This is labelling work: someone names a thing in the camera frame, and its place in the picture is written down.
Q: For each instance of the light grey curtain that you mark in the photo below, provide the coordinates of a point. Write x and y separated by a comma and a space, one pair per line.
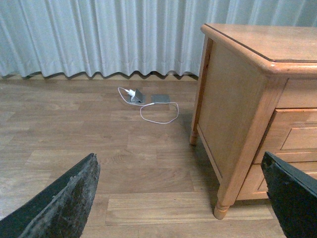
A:
110, 36

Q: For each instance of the closed metal floor socket plate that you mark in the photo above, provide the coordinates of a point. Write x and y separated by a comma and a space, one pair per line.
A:
160, 98

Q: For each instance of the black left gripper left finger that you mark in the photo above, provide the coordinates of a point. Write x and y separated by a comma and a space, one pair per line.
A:
61, 210

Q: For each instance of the wooden drawer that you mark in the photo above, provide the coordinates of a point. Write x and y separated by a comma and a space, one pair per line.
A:
255, 187
291, 135
299, 93

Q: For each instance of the open metal floor socket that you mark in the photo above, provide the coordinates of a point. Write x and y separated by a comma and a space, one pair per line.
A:
138, 98

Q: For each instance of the wooden drawer cabinet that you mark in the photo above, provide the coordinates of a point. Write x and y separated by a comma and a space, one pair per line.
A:
243, 73

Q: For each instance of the white wall plug adapter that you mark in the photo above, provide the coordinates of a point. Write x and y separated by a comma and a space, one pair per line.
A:
130, 92

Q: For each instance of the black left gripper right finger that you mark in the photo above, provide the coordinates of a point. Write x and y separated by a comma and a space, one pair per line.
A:
293, 195

